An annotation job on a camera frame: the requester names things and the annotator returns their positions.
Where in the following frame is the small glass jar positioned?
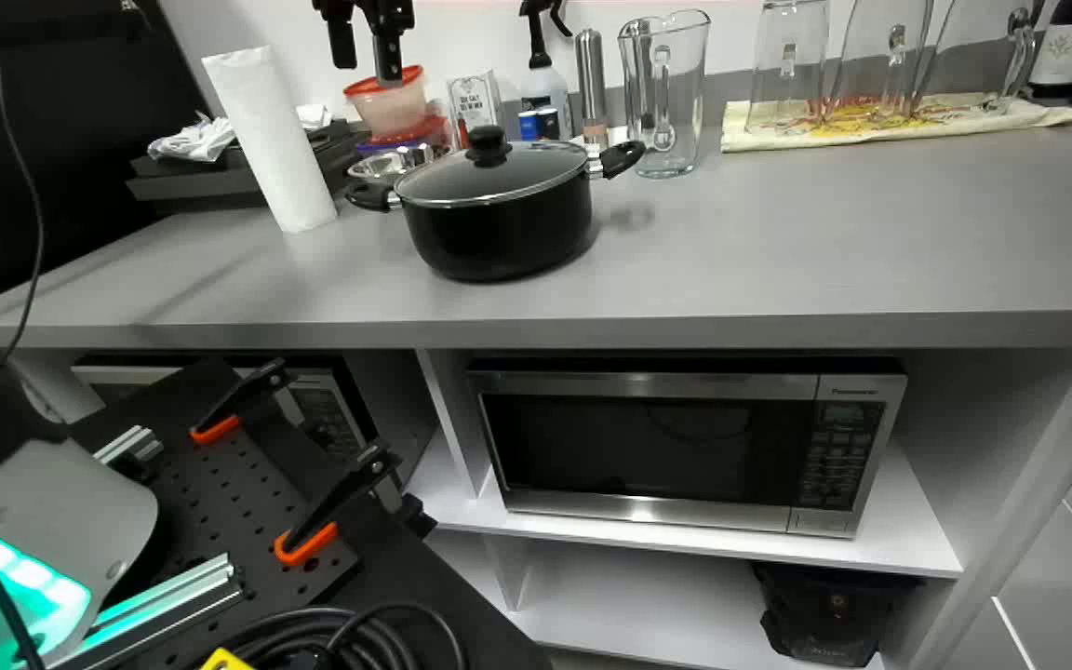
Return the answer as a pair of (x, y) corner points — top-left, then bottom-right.
(442, 69), (501, 138)

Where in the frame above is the white crumpled cloth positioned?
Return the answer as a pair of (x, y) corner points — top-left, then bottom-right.
(141, 110), (246, 167)

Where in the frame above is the red-lidded plastic container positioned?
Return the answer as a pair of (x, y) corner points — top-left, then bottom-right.
(337, 63), (432, 140)

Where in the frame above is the steel bowl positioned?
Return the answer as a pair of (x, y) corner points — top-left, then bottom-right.
(341, 138), (440, 194)

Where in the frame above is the black pot lid with knob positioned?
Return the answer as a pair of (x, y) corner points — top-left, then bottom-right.
(390, 122), (591, 213)

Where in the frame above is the white paper towel roll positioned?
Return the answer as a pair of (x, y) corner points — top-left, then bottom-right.
(196, 43), (341, 239)

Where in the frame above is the white shelf cabinet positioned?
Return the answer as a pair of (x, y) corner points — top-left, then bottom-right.
(10, 347), (1072, 670)

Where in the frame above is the dark wine bottle white label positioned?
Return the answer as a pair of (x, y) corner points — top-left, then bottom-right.
(1029, 0), (1072, 99)

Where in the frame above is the steel cylinder grinder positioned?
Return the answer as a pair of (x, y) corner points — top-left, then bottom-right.
(573, 24), (610, 140)

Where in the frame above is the clear glass pitcher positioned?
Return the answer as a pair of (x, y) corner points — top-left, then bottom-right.
(615, 8), (717, 181)

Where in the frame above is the spray bottle with black nozzle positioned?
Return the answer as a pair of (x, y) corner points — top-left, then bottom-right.
(512, 0), (576, 145)

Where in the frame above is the black bag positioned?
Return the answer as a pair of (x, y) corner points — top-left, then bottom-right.
(752, 558), (923, 670)

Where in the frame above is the clear wine glass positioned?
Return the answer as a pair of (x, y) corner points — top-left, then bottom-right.
(829, 0), (963, 120)

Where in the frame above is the clear tall drinking glass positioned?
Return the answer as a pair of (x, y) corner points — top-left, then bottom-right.
(752, 0), (835, 120)

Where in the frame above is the thin black hanging cable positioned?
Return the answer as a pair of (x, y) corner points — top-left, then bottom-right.
(0, 0), (52, 364)

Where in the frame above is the black coiled cable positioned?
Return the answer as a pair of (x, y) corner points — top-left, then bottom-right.
(226, 600), (470, 670)

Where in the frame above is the black cooking pot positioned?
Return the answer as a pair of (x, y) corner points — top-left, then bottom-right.
(341, 135), (648, 286)

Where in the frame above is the clear glass with metal stopper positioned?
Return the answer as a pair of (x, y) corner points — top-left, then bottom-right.
(996, 0), (1052, 105)

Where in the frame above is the stainless steel microwave oven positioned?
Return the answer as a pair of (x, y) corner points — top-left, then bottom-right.
(465, 355), (911, 543)

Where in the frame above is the aluminium extrusion rail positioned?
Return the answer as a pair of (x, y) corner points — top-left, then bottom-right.
(56, 550), (246, 670)

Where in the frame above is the black tray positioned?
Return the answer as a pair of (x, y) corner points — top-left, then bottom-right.
(123, 114), (364, 207)

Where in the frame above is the black perforated mounting board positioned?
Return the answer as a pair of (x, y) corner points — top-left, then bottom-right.
(68, 353), (364, 605)

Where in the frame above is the orange and black clamp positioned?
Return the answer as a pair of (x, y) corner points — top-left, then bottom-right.
(185, 355), (298, 451)
(269, 444), (401, 573)

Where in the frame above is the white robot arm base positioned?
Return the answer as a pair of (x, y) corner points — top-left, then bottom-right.
(0, 307), (163, 670)

